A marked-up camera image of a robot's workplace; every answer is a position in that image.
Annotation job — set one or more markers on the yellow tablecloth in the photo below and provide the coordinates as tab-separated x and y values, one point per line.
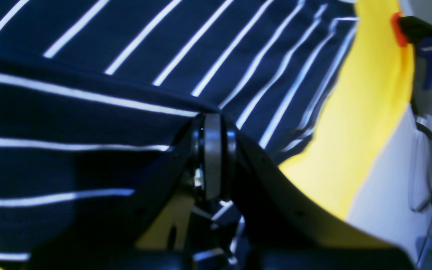
349	101

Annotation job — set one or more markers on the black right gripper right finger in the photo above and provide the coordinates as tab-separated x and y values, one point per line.
286	229

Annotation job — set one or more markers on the blue red table clamp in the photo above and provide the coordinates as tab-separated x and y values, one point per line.
415	31

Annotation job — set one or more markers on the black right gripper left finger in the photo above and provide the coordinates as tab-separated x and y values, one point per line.
147	231

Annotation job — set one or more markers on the navy white striped T-shirt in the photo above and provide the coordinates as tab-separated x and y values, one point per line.
93	92

